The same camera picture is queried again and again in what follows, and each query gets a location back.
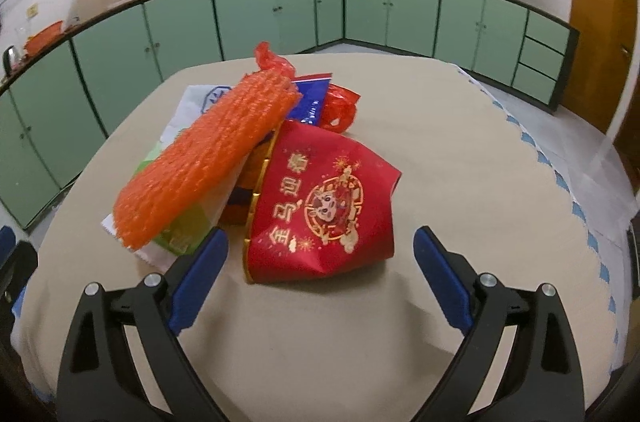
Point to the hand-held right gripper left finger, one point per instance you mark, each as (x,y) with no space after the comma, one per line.
(200,282)

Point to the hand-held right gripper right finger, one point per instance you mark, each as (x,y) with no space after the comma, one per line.
(442,282)

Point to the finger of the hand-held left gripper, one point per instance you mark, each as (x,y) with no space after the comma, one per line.
(17,269)

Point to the white green printed bag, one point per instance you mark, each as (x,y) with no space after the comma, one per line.
(192,232)

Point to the long orange foam net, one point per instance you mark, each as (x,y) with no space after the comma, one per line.
(210,152)

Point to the red paper gift bag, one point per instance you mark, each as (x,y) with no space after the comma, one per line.
(325,207)

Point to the shiny red snack wrapper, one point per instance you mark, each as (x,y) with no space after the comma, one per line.
(340,107)

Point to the blue wrapper red edge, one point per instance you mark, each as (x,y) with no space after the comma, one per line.
(310,100)

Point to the table with beige cloth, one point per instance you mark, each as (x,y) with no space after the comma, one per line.
(450,127)

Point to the steel kettle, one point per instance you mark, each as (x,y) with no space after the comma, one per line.
(10,60)

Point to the orange plastic basket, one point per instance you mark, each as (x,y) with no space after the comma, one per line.
(45,38)

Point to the green lower kitchen cabinets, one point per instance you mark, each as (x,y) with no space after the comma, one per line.
(275,12)

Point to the wooden door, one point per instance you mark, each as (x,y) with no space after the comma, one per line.
(597,27)

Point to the yellow wall socket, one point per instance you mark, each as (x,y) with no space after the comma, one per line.
(33,10)

